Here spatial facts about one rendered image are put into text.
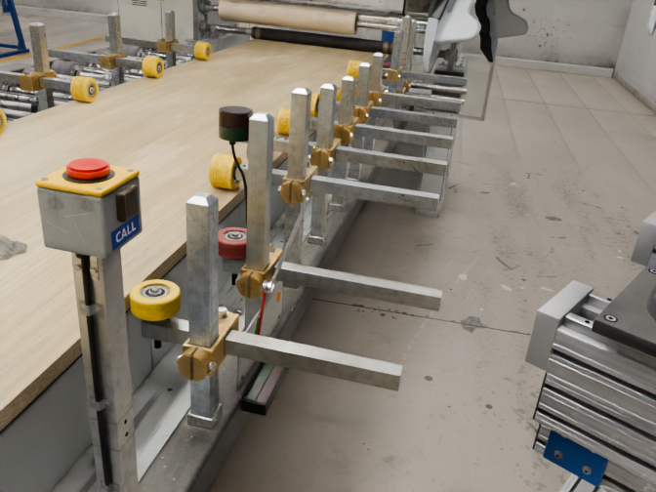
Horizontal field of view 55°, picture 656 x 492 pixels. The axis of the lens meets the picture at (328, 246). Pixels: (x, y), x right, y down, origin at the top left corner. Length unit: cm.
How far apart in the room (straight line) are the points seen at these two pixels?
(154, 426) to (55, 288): 32
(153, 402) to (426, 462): 107
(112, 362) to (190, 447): 37
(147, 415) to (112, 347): 55
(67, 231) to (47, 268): 54
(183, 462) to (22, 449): 23
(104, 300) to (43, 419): 42
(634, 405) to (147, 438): 79
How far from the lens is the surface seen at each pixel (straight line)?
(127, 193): 63
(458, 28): 72
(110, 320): 70
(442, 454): 214
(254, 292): 119
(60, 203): 64
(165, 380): 134
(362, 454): 209
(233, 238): 124
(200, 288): 95
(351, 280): 121
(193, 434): 109
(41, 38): 239
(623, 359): 93
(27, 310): 106
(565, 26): 1002
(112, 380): 74
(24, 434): 105
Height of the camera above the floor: 144
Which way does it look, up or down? 26 degrees down
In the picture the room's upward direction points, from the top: 5 degrees clockwise
